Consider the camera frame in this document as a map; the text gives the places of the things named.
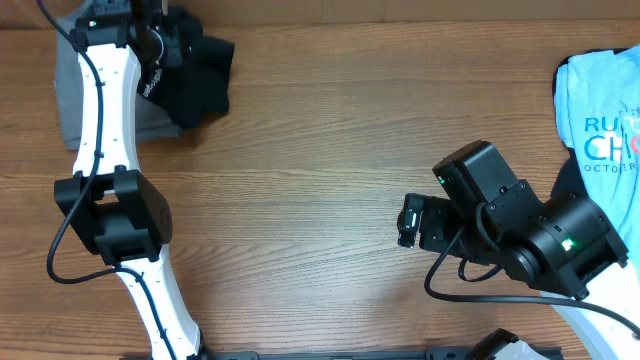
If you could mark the black garment under t-shirt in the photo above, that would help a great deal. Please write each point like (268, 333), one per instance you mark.
(569, 178)

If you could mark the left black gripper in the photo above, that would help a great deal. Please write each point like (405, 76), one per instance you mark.
(169, 33)

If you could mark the black polo shirt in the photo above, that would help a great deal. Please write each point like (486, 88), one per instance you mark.
(197, 86)

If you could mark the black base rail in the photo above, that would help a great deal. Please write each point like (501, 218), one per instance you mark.
(500, 344)

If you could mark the folded grey trousers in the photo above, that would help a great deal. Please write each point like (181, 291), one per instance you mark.
(70, 100)

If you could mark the light blue printed t-shirt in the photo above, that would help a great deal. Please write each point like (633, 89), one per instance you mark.
(597, 114)

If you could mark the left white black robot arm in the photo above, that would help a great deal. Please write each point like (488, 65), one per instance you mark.
(114, 210)

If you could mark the brown cardboard backboard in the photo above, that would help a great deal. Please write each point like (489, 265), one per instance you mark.
(285, 12)

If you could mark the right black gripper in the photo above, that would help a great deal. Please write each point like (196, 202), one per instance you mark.
(436, 213)

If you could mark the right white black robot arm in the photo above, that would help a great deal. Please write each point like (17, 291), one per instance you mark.
(565, 248)

